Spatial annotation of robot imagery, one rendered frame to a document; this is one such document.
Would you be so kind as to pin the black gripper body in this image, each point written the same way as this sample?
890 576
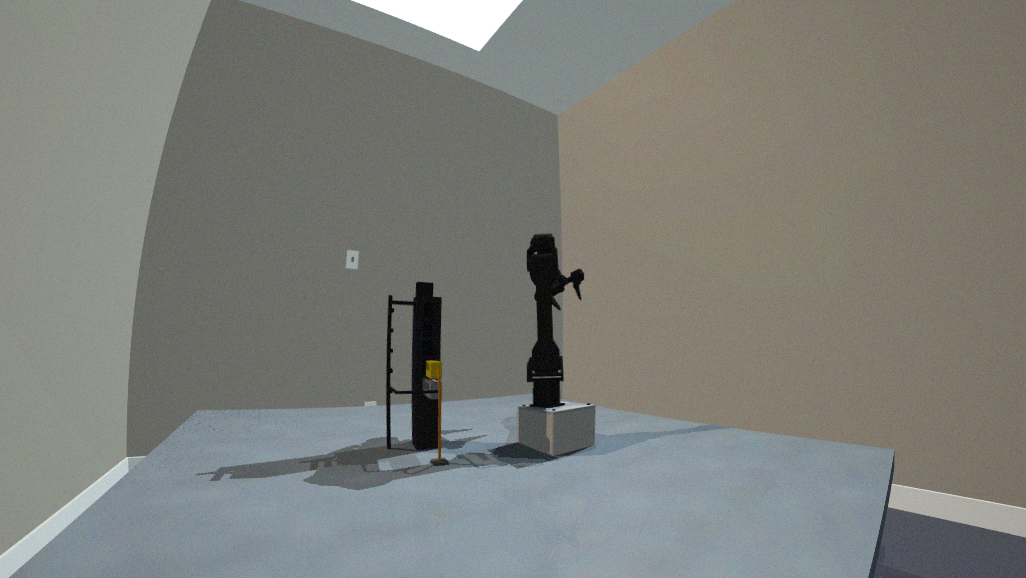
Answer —
576 277

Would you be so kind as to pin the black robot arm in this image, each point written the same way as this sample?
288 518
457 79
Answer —
545 360

